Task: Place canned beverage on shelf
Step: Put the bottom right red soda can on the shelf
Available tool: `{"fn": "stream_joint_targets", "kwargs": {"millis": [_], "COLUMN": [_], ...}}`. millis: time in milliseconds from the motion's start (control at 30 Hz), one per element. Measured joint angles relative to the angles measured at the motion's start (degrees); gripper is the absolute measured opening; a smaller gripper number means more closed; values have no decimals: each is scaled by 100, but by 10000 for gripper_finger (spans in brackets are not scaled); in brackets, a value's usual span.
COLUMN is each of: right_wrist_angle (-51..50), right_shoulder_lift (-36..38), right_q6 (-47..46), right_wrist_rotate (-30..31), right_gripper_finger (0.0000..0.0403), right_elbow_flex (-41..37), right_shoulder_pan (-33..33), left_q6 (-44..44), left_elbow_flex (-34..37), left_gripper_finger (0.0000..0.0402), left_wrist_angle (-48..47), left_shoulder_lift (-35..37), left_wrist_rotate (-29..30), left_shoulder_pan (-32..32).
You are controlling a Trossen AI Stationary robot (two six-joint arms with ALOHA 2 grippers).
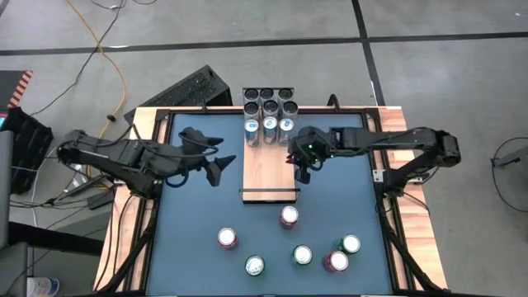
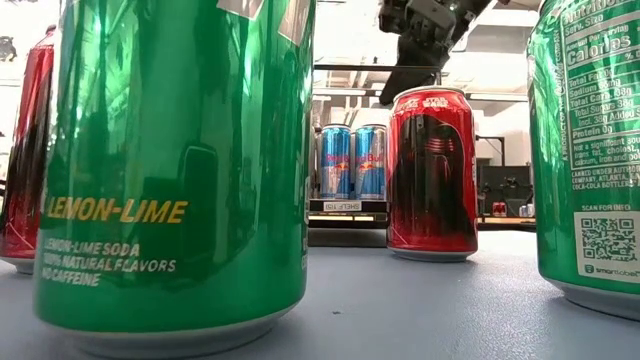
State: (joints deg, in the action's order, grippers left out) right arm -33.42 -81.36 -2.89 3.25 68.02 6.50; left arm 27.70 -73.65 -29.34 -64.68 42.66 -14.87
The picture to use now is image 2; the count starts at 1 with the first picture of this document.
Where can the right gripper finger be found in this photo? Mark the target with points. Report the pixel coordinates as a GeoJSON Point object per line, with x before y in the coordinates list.
{"type": "Point", "coordinates": [415, 72]}

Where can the blue silver Red Bull can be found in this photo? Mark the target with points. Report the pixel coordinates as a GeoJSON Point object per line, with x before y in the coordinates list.
{"type": "Point", "coordinates": [370, 160]}
{"type": "Point", "coordinates": [335, 160]}

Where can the red Star Wars Coca-Cola can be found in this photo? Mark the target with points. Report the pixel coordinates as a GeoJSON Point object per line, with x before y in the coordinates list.
{"type": "Point", "coordinates": [431, 175]}

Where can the green Sprite can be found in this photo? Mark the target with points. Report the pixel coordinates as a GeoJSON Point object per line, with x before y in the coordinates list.
{"type": "Point", "coordinates": [590, 150]}
{"type": "Point", "coordinates": [175, 150]}

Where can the black background panel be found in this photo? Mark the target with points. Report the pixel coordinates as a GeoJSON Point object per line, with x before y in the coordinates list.
{"type": "Point", "coordinates": [505, 175]}

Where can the small red background objects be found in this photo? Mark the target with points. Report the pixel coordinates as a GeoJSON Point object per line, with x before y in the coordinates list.
{"type": "Point", "coordinates": [499, 209]}

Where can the wooden background table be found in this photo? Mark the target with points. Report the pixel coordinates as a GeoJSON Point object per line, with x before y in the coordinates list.
{"type": "Point", "coordinates": [510, 223]}

